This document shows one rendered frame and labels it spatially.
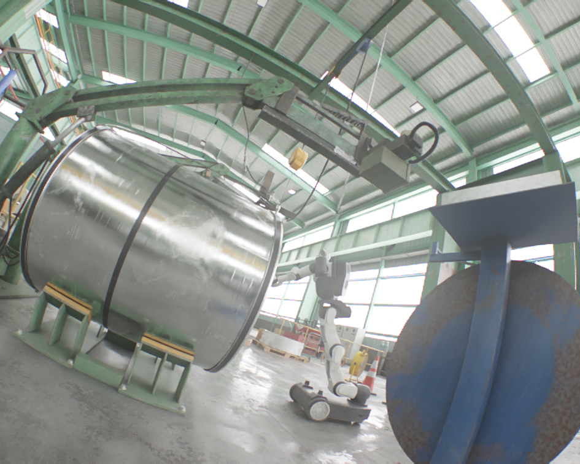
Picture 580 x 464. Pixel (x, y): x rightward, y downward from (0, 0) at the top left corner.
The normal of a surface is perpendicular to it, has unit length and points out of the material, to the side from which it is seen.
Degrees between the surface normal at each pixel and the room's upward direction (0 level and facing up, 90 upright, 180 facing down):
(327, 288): 112
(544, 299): 90
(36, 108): 90
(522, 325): 90
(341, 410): 90
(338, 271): 101
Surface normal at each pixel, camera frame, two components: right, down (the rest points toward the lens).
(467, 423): -0.76, -0.46
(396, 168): 0.44, -0.22
